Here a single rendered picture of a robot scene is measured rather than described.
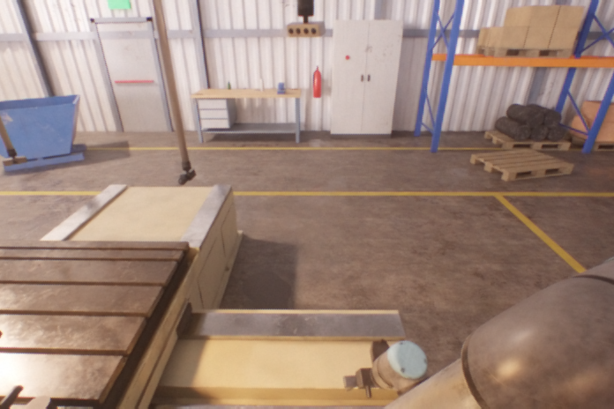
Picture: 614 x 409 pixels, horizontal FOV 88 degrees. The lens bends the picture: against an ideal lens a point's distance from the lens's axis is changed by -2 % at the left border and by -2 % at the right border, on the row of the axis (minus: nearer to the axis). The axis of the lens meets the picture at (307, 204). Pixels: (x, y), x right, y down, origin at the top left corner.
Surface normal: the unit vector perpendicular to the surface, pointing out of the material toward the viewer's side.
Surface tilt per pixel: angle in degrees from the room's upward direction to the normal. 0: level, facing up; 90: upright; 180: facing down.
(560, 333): 39
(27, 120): 90
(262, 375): 0
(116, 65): 90
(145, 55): 90
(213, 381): 0
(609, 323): 33
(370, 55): 90
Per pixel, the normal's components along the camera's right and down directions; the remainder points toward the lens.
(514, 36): -0.02, 0.47
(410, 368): 0.12, -0.69
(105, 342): 0.00, -0.88
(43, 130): 0.47, 0.41
